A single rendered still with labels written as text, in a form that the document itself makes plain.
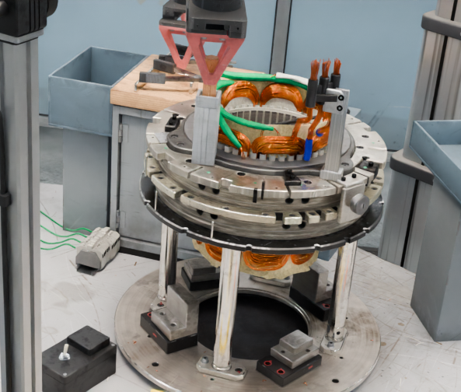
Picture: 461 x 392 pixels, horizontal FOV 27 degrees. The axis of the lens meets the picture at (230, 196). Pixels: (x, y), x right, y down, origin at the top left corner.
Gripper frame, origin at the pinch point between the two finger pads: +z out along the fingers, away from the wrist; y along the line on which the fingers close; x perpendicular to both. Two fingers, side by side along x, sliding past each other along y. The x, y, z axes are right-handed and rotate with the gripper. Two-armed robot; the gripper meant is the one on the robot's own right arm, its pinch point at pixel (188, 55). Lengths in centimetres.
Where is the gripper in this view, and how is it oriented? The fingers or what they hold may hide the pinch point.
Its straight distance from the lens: 160.3
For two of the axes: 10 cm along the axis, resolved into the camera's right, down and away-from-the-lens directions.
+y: -2.5, 4.3, -8.7
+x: 9.7, 1.7, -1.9
